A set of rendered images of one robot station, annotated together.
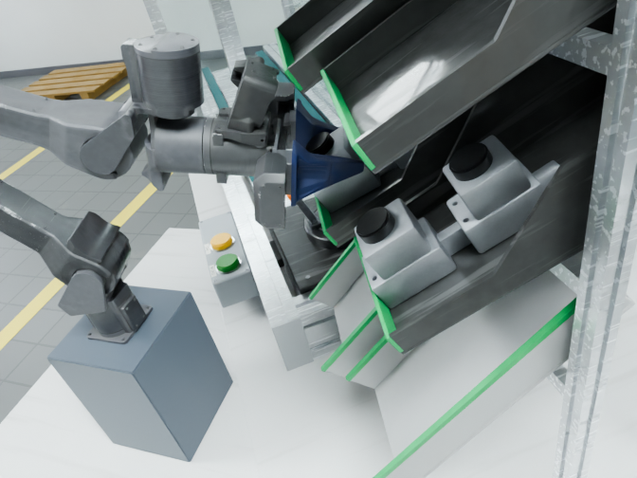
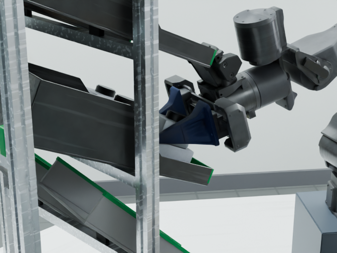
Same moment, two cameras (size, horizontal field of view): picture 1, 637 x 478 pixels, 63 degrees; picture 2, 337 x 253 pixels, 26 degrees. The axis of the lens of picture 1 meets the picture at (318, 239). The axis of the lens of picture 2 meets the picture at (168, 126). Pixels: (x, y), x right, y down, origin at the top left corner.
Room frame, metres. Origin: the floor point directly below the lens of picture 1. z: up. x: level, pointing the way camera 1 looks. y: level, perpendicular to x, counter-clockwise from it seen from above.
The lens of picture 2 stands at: (1.21, -0.55, 1.61)
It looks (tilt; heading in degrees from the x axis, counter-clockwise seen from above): 21 degrees down; 145
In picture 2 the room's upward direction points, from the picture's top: straight up
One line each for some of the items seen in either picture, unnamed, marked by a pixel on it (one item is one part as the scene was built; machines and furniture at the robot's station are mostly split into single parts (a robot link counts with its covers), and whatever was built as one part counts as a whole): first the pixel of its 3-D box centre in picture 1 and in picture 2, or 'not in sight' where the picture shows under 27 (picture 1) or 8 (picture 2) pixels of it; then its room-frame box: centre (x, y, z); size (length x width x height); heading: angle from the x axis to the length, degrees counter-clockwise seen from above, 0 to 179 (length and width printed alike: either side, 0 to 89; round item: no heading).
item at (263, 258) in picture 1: (243, 204); not in sight; (0.99, 0.14, 0.91); 0.89 x 0.06 x 0.11; 9
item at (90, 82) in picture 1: (74, 83); not in sight; (5.62, 2.05, 0.05); 1.14 x 0.78 x 0.11; 62
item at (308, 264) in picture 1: (346, 228); not in sight; (0.75, -0.05, 0.96); 0.24 x 0.24 x 0.02; 9
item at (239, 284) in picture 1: (227, 255); not in sight; (0.80, 0.17, 0.93); 0.21 x 0.07 x 0.06; 9
